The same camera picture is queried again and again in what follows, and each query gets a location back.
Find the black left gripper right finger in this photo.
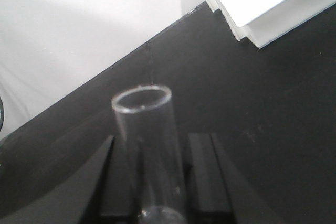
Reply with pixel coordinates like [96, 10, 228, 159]
[183, 133, 284, 223]

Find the clear glass test tube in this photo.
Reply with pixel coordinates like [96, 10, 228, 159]
[111, 84, 187, 223]

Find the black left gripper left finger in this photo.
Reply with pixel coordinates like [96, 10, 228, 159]
[1, 136, 136, 223]

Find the black cable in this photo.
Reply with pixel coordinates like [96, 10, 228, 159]
[0, 95, 5, 133]

